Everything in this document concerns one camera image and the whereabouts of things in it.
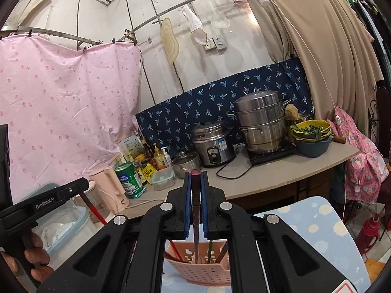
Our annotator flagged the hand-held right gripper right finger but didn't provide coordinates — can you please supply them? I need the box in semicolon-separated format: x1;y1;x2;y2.
200;170;358;293

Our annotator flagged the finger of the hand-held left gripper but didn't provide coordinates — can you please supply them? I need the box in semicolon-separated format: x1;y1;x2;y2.
65;178;90;199

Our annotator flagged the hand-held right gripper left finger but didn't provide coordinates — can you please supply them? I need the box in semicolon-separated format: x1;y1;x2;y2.
37;172;194;293

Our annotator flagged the dark red chopstick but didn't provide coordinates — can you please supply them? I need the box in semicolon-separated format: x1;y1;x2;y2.
191;168;202;265

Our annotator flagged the pink perforated utensil basket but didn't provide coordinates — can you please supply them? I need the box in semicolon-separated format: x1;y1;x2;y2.
163;237;231;288

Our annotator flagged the person's left hand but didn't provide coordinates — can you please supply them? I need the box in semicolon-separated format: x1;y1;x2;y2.
0;232;55;283

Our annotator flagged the white blender jar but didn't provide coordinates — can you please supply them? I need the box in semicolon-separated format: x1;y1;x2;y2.
73;180;111;225

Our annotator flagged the pink electric kettle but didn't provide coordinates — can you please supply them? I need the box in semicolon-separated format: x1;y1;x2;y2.
88;166;129;216

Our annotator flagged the clear plastic food container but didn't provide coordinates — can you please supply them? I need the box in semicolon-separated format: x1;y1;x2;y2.
151;167;175;191

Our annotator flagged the grey-lidded dish container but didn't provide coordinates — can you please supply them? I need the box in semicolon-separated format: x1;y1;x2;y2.
30;182;90;257

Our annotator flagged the small pot with glass lid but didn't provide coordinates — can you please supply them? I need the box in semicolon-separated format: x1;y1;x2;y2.
171;151;202;179

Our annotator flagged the green tin can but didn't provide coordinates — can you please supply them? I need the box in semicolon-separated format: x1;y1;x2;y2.
114;162;144;199

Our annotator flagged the yellow pump bottle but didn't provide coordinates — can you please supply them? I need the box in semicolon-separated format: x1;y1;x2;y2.
152;142;167;170

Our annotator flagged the silver rice cooker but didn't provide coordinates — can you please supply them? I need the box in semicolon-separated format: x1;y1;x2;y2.
192;120;236;168

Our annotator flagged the white carton box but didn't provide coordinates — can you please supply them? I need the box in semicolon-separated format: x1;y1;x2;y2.
117;137;143;162

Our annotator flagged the wooden kitchen counter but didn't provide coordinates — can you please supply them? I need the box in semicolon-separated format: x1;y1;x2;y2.
46;142;361;269

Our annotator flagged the pink dotted curtain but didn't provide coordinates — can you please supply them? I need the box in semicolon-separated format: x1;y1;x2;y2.
0;35;143;202

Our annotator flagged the black induction cooker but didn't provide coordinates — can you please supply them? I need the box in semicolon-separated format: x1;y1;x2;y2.
246;143;299;164

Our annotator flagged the navy floral cloth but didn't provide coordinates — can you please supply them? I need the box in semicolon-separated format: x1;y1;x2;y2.
136;57;316;160

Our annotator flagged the stainless steel steamer pot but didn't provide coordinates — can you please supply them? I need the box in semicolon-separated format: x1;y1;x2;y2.
227;90;291;155

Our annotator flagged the yellow colander with greens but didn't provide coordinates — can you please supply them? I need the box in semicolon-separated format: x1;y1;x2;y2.
290;119;332;143

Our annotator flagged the red thermos jug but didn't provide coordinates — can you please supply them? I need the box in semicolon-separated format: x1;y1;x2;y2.
356;212;381;256

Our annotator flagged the pink pineapple-print garment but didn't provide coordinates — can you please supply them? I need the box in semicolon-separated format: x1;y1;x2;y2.
334;106;390;202

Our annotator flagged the pale yellow cutting board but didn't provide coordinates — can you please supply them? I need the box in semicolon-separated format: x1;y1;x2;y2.
159;17;180;65

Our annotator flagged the white mesh bag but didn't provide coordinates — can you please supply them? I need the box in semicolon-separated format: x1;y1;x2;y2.
181;5;208;45

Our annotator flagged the white plastic strainer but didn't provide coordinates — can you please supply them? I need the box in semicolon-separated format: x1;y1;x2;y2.
210;7;231;28

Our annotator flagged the beige curtain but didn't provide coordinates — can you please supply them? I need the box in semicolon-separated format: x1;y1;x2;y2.
244;0;384;126

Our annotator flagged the dark wooden chair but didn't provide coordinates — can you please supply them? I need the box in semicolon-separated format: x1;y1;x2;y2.
368;87;391;166

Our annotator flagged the row of hanging clothes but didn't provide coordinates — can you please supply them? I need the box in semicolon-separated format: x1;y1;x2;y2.
338;0;391;80

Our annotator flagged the black power cord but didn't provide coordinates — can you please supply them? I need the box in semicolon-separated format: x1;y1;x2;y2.
216;145;254;179

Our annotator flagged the white cord with switch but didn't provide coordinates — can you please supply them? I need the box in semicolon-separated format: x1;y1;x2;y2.
267;0;343;126

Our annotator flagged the metal curtain rail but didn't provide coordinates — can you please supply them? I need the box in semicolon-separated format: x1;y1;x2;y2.
0;0;264;47

